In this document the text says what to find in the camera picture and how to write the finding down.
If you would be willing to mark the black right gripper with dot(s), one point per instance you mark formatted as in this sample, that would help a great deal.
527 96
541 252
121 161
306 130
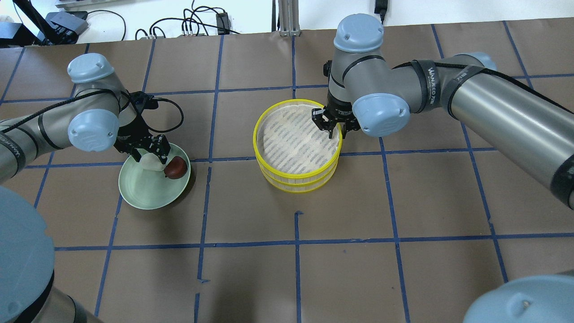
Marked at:
339 111

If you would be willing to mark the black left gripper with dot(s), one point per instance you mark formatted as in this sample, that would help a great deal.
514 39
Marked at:
128 132

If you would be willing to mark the white steamed bun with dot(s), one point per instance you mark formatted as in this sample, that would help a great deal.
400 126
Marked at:
151 162

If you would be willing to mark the yellow bamboo steamer top layer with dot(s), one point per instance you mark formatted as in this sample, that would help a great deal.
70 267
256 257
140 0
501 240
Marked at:
288 143

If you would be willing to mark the yellow bamboo steamer layer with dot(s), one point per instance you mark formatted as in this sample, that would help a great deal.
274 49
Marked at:
299 185
288 143

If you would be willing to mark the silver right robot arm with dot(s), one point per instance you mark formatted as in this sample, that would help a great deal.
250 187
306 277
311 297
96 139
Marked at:
534 132

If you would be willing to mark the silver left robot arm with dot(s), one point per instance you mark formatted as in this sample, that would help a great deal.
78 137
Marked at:
101 114

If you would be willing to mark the yellow bamboo steamer bottom layer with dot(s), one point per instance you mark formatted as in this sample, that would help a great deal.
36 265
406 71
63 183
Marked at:
299 185

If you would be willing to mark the brown steamed bun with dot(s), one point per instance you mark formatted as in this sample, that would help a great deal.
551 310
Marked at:
176 168

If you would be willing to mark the light green round plate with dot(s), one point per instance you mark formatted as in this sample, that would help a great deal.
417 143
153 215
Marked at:
148 189

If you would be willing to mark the black power adapter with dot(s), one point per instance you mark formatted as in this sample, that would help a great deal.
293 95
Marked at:
223 24

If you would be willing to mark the aluminium frame post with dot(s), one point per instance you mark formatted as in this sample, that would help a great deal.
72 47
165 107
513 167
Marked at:
288 18

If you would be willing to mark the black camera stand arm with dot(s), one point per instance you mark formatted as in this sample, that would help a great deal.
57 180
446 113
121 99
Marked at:
48 35

